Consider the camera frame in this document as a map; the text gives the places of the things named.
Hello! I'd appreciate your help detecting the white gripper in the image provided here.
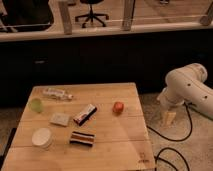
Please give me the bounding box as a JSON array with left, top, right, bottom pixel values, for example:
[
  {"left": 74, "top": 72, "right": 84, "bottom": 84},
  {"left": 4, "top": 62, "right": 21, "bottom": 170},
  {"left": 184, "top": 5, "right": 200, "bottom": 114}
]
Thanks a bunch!
[{"left": 157, "top": 87, "right": 180, "bottom": 126}]

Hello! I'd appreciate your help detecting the red apple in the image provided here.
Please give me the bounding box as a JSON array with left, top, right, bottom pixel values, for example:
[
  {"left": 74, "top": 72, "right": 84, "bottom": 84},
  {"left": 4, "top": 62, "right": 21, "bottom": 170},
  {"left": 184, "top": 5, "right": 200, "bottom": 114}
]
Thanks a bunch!
[{"left": 112, "top": 102, "right": 124, "bottom": 114}]

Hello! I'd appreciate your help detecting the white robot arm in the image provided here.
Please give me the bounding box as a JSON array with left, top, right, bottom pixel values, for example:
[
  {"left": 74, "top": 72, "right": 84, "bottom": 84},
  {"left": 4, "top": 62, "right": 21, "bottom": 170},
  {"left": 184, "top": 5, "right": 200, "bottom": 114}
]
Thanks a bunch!
[{"left": 157, "top": 63, "right": 213, "bottom": 121}]

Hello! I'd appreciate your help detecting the white paper cup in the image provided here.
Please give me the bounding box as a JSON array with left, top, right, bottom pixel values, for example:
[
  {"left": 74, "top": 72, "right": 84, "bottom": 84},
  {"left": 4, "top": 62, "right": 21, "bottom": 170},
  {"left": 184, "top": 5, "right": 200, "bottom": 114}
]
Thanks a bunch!
[{"left": 32, "top": 128, "right": 52, "bottom": 148}]

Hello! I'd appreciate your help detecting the green plastic cup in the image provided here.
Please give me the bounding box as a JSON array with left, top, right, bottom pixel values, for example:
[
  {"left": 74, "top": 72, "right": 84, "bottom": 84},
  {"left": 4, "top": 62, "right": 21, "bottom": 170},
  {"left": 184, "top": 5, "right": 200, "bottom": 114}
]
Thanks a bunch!
[{"left": 28, "top": 98, "right": 43, "bottom": 113}]

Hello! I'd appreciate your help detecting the white square sponge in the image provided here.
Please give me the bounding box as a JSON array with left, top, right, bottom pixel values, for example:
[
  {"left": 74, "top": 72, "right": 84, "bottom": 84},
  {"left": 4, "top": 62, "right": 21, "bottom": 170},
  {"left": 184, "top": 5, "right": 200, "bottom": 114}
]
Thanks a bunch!
[{"left": 50, "top": 113, "right": 70, "bottom": 126}]

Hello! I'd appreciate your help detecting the black office chair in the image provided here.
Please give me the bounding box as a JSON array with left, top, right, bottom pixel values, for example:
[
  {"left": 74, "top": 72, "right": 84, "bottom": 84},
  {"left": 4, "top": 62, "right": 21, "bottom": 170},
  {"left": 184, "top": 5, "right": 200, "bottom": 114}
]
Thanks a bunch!
[{"left": 75, "top": 0, "right": 109, "bottom": 28}]

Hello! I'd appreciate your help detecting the wooden post right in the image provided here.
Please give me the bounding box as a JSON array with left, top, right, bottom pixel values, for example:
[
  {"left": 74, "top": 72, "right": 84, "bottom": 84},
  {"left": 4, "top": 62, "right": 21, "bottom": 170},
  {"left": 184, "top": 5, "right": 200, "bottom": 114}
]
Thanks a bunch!
[{"left": 200, "top": 2, "right": 213, "bottom": 26}]

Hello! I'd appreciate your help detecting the wooden post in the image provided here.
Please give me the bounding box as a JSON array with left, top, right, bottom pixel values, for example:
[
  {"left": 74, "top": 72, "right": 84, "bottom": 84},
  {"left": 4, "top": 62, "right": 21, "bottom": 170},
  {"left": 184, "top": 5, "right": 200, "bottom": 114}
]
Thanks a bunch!
[
  {"left": 200, "top": 2, "right": 213, "bottom": 26},
  {"left": 122, "top": 0, "right": 135, "bottom": 31},
  {"left": 58, "top": 1, "right": 72, "bottom": 35}
]

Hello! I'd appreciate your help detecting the wooden post middle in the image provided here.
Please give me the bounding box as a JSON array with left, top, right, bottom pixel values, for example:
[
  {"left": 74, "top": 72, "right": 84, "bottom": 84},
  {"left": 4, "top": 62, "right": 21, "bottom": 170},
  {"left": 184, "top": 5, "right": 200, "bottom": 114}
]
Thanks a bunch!
[{"left": 122, "top": 0, "right": 135, "bottom": 31}]

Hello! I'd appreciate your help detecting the wooden post left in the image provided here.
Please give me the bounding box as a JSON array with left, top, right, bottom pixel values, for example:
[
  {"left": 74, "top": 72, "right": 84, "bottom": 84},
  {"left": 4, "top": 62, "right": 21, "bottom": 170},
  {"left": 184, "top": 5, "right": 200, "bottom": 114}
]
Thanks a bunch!
[{"left": 58, "top": 1, "right": 72, "bottom": 35}]

